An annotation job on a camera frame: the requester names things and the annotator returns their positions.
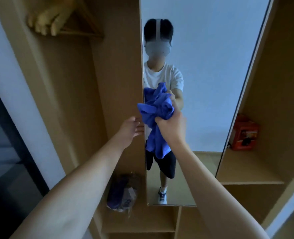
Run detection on person's left hand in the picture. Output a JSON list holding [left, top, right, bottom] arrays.
[[117, 116, 144, 148]]

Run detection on person's right hand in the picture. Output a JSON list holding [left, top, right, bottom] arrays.
[[154, 107, 188, 147]]

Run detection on blue microfibre cloth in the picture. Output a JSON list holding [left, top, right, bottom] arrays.
[[137, 82, 175, 160]]

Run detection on tall mirror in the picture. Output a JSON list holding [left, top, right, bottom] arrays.
[[139, 0, 276, 207]]

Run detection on light wooden wardrobe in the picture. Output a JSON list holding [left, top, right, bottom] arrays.
[[0, 0, 294, 239]]

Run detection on person's left forearm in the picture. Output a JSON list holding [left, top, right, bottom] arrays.
[[10, 136, 126, 239]]

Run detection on person's right forearm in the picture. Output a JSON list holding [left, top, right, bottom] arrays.
[[171, 143, 271, 239]]

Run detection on clear bag of slippers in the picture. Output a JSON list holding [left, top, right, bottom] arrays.
[[106, 173, 140, 213]]

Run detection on black framed glass door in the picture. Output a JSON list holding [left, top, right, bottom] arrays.
[[0, 74, 50, 239]]

